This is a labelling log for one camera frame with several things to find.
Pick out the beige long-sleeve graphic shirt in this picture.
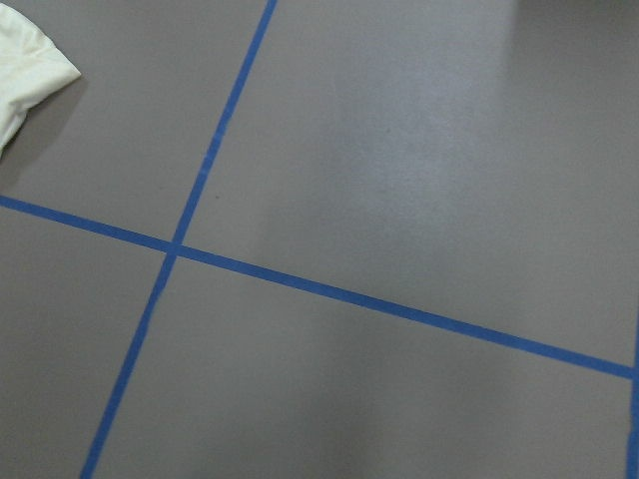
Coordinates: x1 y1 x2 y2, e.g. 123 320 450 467
1 4 81 147

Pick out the brown paper table cover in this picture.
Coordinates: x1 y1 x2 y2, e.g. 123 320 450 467
1 1 638 478

